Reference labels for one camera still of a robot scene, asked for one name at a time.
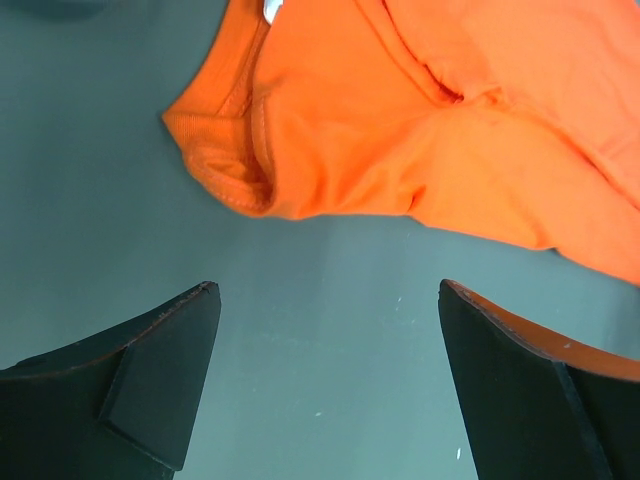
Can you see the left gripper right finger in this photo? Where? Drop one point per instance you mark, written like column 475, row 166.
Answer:
column 535, row 403

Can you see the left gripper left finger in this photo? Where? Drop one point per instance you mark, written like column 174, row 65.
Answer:
column 119, row 404

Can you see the orange t shirt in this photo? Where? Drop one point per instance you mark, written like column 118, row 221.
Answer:
column 514, row 121

